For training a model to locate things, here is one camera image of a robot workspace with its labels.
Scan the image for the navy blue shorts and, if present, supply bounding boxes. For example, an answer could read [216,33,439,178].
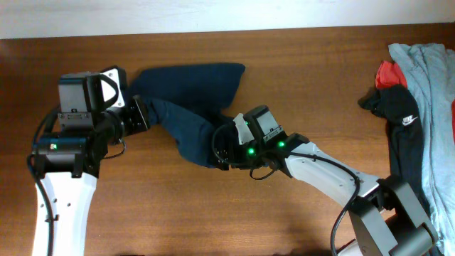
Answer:
[123,63,245,170]

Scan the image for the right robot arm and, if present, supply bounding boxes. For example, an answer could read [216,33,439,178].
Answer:
[211,105,438,256]

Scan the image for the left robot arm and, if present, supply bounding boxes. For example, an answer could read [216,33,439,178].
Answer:
[26,66,150,255]

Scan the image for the black nike garment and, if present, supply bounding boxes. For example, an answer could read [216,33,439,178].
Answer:
[358,84,430,215]

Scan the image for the red garment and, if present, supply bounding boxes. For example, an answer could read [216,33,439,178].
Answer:
[375,60,407,90]

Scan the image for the light grey t-shirt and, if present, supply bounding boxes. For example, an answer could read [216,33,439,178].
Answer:
[388,43,454,255]

